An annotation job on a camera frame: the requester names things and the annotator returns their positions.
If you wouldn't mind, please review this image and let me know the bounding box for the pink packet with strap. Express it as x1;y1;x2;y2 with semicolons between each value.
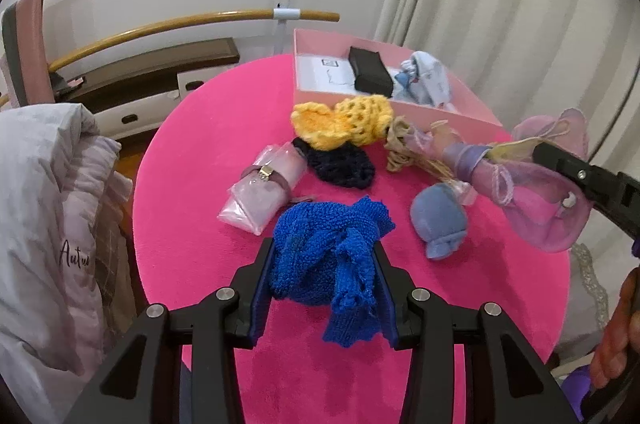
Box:
216;143;317;236

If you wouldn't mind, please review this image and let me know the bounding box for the purple clothing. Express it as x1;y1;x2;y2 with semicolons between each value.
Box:
560;365;597;422

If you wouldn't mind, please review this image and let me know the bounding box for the grey white jacket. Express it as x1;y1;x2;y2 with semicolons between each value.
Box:
0;103;136;405

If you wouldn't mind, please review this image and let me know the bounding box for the black case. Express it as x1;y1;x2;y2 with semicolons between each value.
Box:
347;46;393;96

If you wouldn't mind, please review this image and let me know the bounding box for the pink grey board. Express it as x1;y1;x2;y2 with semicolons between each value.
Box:
0;0;56;110

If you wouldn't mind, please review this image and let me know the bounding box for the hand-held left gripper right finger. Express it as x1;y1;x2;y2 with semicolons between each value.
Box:
372;241;583;424

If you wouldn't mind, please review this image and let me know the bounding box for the brown white low cabinet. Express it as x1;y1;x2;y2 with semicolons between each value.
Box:
47;37;241;155

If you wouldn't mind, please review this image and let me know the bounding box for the blue knitted cloth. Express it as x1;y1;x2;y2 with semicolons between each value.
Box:
272;197;396;350

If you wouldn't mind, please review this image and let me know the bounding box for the beige stocking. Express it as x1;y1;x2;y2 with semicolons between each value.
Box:
384;117;426;172

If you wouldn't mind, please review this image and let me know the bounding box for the yellow crochet piece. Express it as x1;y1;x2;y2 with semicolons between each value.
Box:
291;96;396;151

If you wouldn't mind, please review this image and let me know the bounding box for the pink box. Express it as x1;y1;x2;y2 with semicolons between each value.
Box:
292;28;503;145

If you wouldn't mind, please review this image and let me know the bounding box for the grey lace-edged cloth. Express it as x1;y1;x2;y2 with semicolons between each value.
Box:
555;241;613;355

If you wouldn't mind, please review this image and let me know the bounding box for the wooden rail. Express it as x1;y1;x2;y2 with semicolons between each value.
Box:
47;9;341;72

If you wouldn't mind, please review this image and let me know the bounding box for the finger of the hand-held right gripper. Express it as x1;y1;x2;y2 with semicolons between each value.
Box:
532;141;621;210

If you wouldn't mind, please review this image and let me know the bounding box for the white blue printed cloth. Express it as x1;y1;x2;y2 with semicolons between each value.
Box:
392;52;453;107

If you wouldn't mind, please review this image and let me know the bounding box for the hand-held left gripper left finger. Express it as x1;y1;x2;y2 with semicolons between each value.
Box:
62;237;276;424

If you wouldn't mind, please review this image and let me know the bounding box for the person's right hand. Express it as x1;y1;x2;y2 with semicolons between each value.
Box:
590;267;640;390

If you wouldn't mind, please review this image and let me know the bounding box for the light blue sock ball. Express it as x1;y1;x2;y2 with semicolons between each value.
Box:
410;183;469;261

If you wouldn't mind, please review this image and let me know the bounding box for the white paper sheet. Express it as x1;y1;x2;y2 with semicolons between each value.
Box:
296;56;361;95

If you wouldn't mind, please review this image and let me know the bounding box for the pink sheer pouch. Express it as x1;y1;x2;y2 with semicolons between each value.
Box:
407;108;592;253

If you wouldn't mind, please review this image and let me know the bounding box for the pink tablecloth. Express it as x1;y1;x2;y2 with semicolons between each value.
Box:
132;53;572;424

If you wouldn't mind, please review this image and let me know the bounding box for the navy crochet piece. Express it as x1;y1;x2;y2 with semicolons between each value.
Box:
291;137;376;190

